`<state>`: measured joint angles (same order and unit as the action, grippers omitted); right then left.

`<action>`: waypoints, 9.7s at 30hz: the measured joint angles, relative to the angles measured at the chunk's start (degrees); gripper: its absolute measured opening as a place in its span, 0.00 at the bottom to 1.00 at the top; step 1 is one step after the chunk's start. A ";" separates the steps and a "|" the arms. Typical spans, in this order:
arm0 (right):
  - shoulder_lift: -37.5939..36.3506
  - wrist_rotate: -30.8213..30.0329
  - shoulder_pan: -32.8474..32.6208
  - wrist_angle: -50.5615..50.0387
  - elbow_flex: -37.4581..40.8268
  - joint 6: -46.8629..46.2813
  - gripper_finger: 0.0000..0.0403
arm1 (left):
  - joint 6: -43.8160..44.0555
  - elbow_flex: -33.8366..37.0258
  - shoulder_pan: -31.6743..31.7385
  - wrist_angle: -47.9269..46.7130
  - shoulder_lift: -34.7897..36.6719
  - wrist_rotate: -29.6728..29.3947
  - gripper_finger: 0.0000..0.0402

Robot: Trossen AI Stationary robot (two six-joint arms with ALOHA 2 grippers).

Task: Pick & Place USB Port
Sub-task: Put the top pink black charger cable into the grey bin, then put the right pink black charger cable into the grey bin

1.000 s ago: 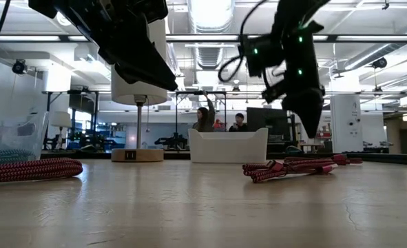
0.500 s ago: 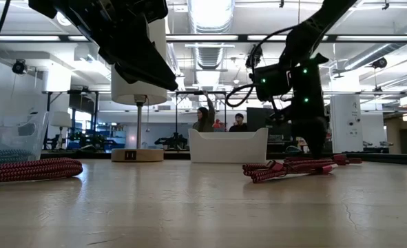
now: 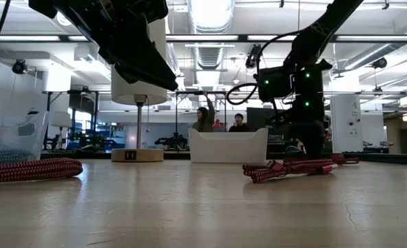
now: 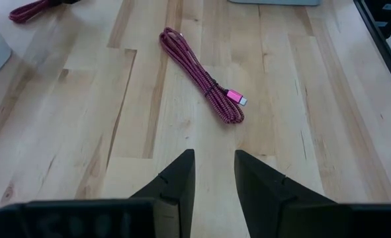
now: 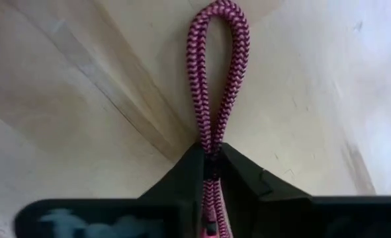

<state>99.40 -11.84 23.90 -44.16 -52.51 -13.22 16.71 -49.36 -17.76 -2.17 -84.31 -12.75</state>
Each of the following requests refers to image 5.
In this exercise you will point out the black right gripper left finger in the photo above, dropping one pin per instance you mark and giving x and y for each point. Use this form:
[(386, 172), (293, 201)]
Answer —
[(168, 215)]

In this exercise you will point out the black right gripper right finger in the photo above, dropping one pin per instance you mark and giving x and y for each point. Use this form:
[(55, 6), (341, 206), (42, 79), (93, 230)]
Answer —
[(281, 218)]

